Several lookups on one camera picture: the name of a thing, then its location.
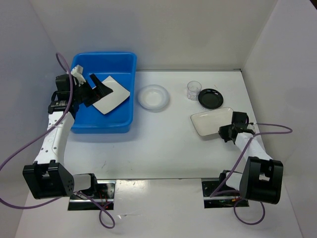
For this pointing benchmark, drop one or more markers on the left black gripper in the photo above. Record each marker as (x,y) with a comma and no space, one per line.
(95,93)

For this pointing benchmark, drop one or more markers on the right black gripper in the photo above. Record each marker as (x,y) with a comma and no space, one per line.
(222,132)

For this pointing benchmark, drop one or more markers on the square white black-rimmed plate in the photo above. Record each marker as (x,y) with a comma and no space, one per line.
(108,103)

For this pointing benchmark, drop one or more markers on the rectangular white plate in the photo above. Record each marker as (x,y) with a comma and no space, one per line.
(209,122)

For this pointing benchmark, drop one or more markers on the round black plate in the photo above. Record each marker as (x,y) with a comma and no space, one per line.
(210,99)

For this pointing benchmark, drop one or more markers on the round white bowl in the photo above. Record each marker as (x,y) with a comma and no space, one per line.
(153,97)

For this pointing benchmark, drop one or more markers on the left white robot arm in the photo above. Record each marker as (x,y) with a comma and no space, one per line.
(47,177)

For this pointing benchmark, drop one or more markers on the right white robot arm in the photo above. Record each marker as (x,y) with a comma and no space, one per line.
(255,175)

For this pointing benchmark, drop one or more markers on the blue plastic bin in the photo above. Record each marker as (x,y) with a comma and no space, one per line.
(121,66)

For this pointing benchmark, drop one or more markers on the clear plastic cup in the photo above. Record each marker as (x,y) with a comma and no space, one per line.
(193,90)

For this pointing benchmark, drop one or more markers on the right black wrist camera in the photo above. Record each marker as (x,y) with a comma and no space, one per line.
(240,118)

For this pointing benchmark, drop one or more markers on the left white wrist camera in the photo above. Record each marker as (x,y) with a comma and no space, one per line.
(77,73)

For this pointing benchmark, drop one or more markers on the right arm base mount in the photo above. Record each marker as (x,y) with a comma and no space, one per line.
(224,198)

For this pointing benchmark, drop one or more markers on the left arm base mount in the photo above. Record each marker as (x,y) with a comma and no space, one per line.
(103,195)

